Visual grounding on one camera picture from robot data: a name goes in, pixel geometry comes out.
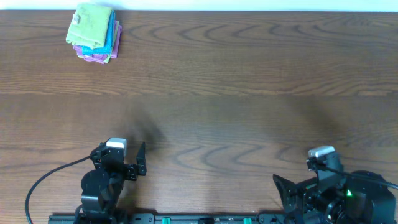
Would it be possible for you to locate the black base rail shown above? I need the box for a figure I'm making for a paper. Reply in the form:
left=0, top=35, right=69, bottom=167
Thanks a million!
left=48, top=213, right=285, bottom=224

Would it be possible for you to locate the green microfiber cloth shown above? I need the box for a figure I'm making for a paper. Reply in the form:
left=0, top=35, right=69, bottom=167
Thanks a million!
left=66, top=2, right=113, bottom=49

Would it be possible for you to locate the blue folded cloth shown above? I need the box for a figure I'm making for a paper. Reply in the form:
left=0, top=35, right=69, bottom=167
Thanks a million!
left=79, top=10, right=116, bottom=55

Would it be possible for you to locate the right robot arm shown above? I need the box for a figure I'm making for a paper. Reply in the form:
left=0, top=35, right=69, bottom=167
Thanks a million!
left=273, top=146, right=397, bottom=224

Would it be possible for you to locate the yellow-green folded cloth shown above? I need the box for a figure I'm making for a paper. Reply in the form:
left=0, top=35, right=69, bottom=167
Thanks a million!
left=104, top=21, right=119, bottom=63

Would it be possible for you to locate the left black cable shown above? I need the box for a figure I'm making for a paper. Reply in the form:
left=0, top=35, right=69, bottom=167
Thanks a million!
left=24, top=155, right=93, bottom=224

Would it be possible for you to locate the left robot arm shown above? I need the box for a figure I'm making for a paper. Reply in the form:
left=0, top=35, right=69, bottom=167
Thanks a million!
left=74, top=138, right=147, bottom=223

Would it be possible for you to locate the pink folded cloth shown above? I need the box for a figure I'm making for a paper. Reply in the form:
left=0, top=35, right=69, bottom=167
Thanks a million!
left=73, top=23, right=123, bottom=64

